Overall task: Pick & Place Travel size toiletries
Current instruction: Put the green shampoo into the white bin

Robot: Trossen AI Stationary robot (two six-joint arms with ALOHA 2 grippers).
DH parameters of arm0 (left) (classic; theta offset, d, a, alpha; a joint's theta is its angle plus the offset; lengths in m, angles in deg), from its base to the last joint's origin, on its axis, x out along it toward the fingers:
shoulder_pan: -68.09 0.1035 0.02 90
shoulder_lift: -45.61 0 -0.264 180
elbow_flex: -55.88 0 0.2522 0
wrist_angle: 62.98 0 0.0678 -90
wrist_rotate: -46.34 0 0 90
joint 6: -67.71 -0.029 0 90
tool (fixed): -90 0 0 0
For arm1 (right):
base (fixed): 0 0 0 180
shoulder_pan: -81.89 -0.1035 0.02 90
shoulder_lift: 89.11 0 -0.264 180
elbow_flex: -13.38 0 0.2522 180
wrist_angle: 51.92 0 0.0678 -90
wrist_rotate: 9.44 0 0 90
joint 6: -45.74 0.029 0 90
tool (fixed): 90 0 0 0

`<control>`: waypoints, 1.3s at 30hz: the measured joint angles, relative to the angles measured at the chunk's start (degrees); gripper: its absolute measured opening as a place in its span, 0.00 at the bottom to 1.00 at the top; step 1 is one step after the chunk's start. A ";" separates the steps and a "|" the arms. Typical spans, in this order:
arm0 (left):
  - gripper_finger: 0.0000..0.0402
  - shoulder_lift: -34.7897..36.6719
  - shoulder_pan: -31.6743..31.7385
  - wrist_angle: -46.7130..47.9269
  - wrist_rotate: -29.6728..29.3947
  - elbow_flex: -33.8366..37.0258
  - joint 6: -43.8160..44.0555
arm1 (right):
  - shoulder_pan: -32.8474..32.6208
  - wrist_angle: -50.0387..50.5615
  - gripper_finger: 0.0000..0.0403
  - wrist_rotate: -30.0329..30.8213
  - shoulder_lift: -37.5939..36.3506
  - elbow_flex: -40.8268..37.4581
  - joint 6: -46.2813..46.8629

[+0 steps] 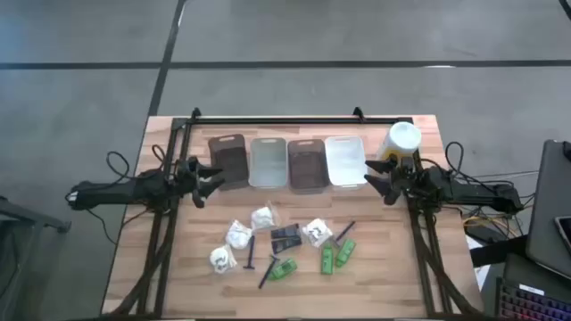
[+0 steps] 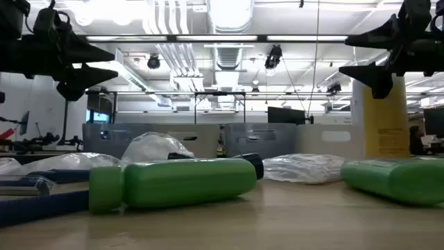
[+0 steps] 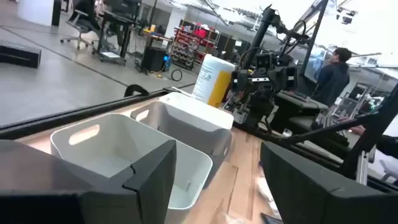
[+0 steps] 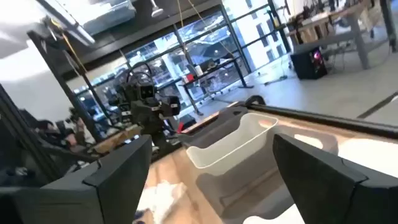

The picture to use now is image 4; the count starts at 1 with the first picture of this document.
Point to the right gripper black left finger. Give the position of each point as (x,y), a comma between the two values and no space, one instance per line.
(93,193)

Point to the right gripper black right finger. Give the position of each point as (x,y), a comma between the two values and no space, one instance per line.
(335,193)

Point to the clear bag with black lettering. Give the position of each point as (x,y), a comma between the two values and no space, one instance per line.
(161,199)

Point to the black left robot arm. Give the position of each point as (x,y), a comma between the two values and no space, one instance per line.
(124,93)

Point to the wooden side table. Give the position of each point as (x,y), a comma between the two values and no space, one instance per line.
(118,140)

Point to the translucent white plastic bin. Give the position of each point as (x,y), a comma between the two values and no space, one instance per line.
(270,217)

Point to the person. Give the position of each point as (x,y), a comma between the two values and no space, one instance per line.
(51,132)

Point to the black desk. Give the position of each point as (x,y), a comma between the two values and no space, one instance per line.
(214,70)

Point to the white ceiling lamp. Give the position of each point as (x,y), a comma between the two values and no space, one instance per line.
(157,12)

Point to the black computer tower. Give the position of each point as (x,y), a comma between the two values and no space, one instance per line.
(308,63)

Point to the wooden workbench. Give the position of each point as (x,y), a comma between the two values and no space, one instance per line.
(360,46)

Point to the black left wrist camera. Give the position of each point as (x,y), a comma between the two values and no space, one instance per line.
(146,91)

